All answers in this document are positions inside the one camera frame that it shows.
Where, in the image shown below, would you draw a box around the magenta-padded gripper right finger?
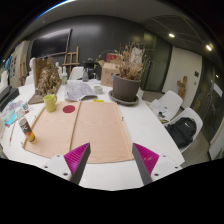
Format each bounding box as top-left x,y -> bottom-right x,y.
132,142 -> 183,186

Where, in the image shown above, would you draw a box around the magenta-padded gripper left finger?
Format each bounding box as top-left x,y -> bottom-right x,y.
42,142 -> 92,185

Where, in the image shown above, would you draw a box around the clear juice bottle white cap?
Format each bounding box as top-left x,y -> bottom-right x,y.
18,117 -> 37,144

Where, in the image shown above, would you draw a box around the black backpack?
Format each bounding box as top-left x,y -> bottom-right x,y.
166,117 -> 198,149

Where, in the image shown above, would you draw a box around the flat round red coaster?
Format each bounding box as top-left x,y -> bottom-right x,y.
62,104 -> 76,114

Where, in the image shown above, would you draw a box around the grey plant saucer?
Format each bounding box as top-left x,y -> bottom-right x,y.
108,89 -> 140,107

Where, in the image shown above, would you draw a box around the yellow-green mug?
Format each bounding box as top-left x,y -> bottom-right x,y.
43,93 -> 58,113

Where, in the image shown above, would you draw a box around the white plastic chair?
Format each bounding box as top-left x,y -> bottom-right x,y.
68,66 -> 85,81
156,90 -> 184,122
164,107 -> 204,154

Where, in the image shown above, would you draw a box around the newspaper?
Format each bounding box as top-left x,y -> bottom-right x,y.
64,79 -> 98,102

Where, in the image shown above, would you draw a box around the small glass jar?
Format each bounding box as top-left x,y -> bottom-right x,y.
93,85 -> 104,95

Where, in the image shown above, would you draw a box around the dried plant in grey pot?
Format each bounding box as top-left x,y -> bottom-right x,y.
112,43 -> 151,102

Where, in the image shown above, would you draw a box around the wooden figure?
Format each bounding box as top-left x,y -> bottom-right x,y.
176,75 -> 188,100

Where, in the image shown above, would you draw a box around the white spray bottle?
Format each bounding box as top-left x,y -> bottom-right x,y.
61,65 -> 69,85

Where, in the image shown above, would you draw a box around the black flat box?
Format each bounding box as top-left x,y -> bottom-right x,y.
0,88 -> 20,111
0,85 -> 13,101

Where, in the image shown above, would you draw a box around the brown cardboard box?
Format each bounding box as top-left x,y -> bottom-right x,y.
99,59 -> 120,88

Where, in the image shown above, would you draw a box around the wooden easel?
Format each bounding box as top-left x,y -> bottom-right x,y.
62,46 -> 81,73

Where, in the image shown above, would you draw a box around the white plastic bag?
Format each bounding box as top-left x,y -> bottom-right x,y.
131,47 -> 143,64

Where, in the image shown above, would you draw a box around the red box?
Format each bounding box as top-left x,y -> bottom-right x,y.
105,53 -> 119,63

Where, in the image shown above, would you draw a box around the beige shelf cabinet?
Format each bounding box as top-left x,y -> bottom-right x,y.
9,40 -> 31,88

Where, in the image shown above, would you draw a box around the ceiling spot lights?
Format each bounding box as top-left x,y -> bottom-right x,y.
168,32 -> 213,52

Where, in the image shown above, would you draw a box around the black wall screen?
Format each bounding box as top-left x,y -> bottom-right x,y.
30,28 -> 73,59

